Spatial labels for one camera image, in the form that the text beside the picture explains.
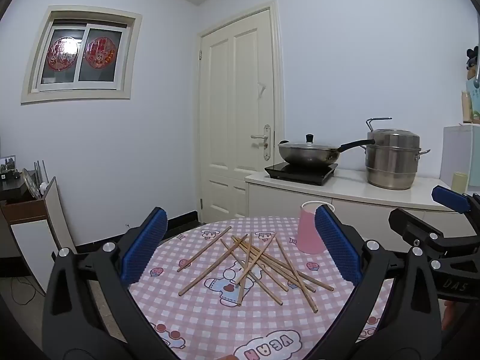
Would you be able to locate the dark wooden box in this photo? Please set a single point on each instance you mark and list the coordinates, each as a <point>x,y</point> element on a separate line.
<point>11,189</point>

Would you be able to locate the metal rods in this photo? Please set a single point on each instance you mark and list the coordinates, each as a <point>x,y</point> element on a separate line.
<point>39,170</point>

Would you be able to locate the pink cup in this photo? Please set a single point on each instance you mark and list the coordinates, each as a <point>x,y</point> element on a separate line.
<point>307,232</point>

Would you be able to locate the single wooden chopstick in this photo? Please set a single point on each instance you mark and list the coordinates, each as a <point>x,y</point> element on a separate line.
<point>204,248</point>

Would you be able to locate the black induction cooker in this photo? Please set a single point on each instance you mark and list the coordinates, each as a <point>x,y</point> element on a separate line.
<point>300,174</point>

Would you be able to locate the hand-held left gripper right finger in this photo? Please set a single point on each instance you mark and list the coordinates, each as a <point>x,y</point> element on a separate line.
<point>337,247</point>

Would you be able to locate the stainless steel steamer pot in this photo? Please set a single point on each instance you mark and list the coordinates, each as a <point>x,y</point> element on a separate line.
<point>390,165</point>

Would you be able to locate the white counter cabinet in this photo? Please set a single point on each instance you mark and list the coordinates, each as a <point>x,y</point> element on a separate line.
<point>360,193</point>

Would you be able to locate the white door hook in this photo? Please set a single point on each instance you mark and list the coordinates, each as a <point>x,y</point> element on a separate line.
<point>261,89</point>

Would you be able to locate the pale green printed panel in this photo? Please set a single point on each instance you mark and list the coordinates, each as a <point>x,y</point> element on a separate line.
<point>476,105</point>

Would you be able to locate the white boxy appliance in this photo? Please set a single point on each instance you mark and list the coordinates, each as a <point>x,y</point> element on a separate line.
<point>463,150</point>

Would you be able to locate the dark plush toy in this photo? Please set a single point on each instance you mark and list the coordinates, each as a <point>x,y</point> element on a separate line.
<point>471,58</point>

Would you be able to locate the small photo frame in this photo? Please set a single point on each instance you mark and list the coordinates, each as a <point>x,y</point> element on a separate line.
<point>8,163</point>

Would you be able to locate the red round paper decoration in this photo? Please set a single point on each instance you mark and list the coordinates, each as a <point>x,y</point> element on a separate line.
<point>63,53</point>
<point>99,51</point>

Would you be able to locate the pale yellow cup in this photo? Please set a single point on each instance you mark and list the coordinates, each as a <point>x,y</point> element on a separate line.
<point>459,182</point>

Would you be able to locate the person's right hand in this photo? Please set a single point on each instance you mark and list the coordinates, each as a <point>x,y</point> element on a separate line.
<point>449,317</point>

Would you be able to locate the group of wooden chopsticks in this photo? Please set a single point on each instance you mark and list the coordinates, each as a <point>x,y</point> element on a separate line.
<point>262,260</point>

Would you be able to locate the wooden side cabinet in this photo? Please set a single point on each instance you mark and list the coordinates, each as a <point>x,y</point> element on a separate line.
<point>30,240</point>

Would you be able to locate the cream panel door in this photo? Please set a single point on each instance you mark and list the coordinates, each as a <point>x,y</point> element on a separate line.
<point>232,120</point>

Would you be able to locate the beige bottle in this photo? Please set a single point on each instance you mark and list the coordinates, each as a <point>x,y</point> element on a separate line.
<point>466,107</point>

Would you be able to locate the decorative plate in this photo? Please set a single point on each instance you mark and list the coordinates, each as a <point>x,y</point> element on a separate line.
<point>30,183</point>

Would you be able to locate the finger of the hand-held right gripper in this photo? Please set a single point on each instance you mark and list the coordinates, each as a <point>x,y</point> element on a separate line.
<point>450,198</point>
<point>412,228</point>

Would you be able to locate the pink checked tablecloth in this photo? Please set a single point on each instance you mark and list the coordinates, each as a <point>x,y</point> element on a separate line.
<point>210,326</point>

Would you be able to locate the white framed window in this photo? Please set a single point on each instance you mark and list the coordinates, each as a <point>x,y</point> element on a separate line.
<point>82,20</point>

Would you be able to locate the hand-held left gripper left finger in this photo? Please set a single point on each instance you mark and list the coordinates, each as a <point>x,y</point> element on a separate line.
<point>144,247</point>

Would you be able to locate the glass wok lid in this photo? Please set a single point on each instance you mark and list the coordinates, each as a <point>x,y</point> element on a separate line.
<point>309,138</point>

